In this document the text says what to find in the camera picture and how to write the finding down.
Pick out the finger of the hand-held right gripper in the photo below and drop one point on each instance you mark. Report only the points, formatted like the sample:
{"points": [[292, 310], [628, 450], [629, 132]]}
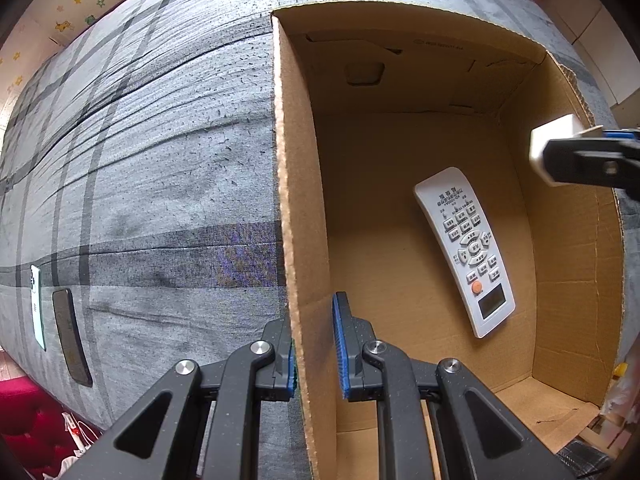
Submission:
{"points": [[580, 160], [620, 134]]}

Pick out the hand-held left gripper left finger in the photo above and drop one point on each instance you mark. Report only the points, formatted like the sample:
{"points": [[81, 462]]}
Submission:
{"points": [[290, 375]]}

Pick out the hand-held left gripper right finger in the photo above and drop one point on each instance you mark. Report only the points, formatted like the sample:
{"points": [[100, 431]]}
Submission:
{"points": [[342, 345]]}

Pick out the white charger with prongs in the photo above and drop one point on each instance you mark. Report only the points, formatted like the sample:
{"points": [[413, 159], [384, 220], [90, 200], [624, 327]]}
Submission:
{"points": [[542, 140]]}

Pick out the brown cardboard box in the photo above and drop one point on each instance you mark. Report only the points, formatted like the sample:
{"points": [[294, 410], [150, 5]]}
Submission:
{"points": [[400, 310]]}

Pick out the white remote control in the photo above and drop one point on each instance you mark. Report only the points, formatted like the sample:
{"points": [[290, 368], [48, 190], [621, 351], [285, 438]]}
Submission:
{"points": [[465, 240]]}

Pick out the small yellow object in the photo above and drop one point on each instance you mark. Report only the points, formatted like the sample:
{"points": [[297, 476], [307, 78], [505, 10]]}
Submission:
{"points": [[620, 370]]}

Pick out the black smartphone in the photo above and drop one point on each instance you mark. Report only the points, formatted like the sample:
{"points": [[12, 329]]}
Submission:
{"points": [[70, 335]]}

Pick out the grey plaid bed sheet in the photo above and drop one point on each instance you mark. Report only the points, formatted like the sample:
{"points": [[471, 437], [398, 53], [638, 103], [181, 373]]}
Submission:
{"points": [[150, 160]]}

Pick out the mint green smartphone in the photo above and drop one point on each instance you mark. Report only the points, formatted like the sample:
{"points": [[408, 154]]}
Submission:
{"points": [[37, 310]]}

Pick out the red tufted sofa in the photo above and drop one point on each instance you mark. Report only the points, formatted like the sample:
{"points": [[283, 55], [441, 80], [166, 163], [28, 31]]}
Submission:
{"points": [[25, 410]]}

